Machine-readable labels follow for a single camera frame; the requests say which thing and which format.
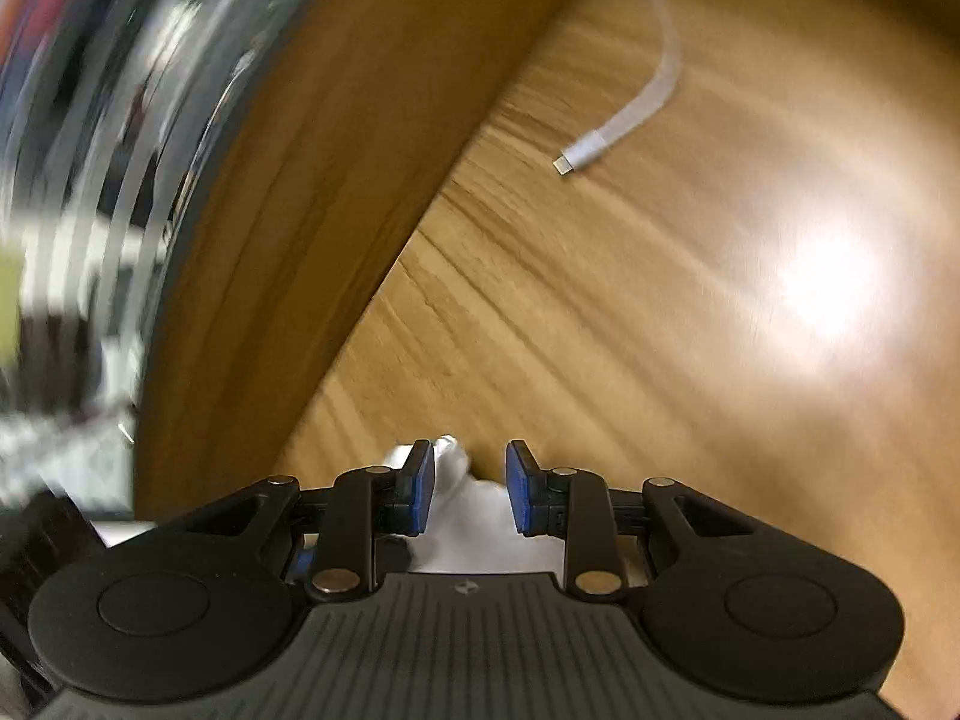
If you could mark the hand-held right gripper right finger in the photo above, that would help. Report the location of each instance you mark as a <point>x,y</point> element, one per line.
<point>521,487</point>

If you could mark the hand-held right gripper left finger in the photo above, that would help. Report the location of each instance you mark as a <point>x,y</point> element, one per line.
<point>420,487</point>

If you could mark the cream satin shirt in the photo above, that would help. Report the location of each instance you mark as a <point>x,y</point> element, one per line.
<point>480,525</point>

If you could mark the yellow-green sticky note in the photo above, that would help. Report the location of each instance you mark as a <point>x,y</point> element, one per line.
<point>9,307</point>

